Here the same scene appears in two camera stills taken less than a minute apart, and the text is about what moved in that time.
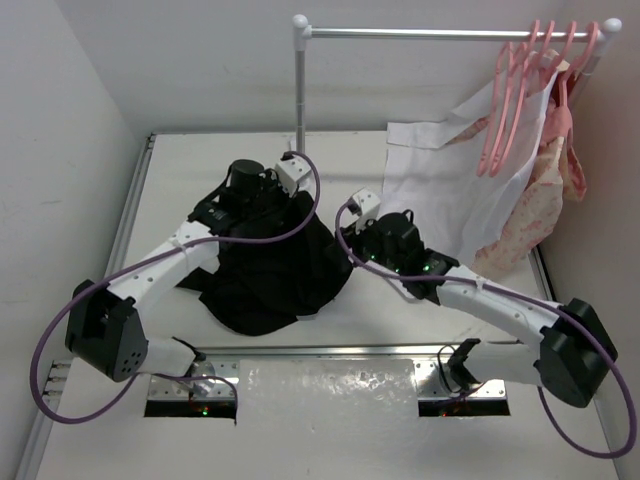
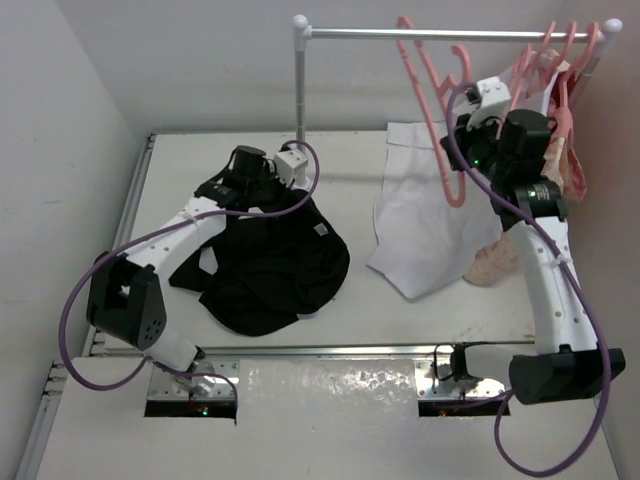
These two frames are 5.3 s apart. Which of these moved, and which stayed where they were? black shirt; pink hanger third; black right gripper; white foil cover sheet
Moved: black right gripper
Stayed: black shirt; pink hanger third; white foil cover sheet
